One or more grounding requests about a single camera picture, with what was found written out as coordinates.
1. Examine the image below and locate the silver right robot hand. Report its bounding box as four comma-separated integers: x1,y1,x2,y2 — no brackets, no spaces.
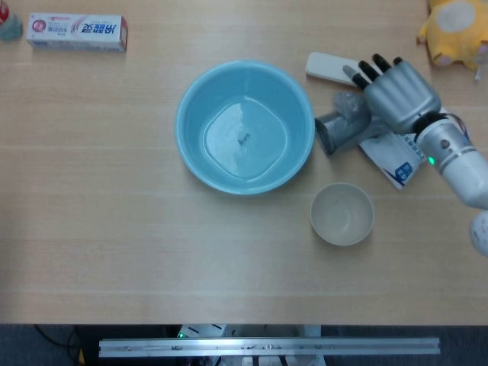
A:
342,53,442,135

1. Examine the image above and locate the white milk pouch blue print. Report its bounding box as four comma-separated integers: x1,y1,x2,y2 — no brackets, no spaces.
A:
358,131,428,191

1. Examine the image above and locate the grey garbage bag roll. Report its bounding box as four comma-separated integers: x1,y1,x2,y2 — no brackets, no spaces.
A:
314,90,393,156

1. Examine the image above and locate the beige cutlery case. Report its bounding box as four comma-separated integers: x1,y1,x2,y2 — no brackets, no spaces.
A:
304,52,361,84

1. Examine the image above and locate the beige round bowl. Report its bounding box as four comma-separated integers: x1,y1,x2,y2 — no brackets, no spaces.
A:
309,181,375,247

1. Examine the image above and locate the light blue plastic basin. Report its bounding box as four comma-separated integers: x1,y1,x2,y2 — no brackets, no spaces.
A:
174,59,316,195

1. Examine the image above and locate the yellow plush toy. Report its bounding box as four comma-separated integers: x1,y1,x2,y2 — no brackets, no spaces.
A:
416,0,488,72

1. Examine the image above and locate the white tag of plush toy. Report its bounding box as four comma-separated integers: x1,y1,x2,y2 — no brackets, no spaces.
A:
474,56,488,83

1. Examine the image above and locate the white pink toothpaste box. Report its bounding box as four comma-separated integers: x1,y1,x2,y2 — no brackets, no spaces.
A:
26,13,129,53

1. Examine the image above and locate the clear bottle red label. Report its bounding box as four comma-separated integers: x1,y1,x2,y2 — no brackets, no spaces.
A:
0,0,22,42

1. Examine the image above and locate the aluminium profile rail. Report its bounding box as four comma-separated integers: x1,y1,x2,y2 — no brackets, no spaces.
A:
98,336,441,358

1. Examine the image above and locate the black floor cable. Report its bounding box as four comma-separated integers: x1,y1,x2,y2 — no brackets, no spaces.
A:
34,324,85,363

